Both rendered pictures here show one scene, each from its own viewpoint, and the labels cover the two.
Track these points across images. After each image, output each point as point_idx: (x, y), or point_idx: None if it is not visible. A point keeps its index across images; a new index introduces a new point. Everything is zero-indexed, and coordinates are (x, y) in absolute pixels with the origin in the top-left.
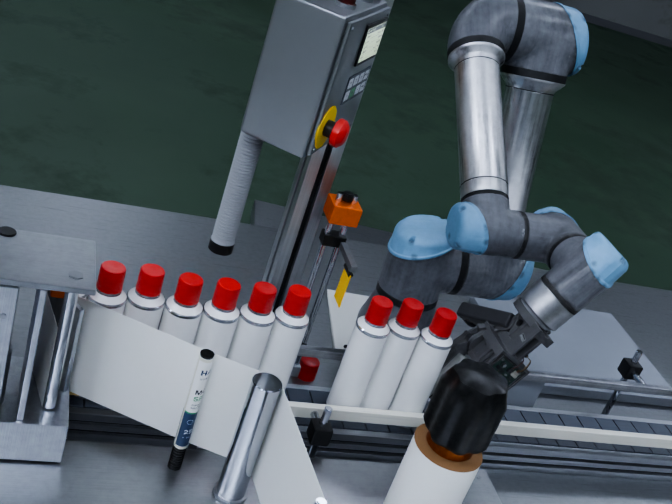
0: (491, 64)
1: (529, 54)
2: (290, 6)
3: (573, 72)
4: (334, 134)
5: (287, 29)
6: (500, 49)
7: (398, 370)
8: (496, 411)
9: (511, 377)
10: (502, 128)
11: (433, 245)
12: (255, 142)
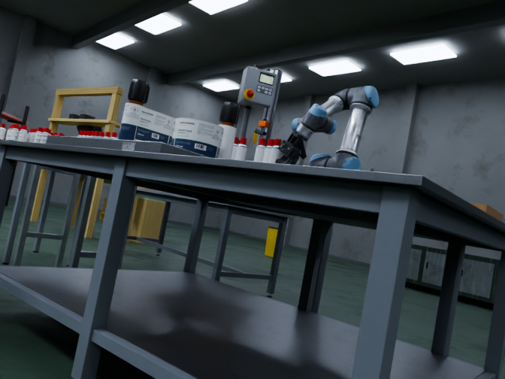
0: (331, 99)
1: (352, 98)
2: (243, 71)
3: (369, 101)
4: (246, 92)
5: (243, 76)
6: (337, 96)
7: (265, 159)
8: (227, 105)
9: (288, 150)
10: (324, 107)
11: (315, 155)
12: (245, 110)
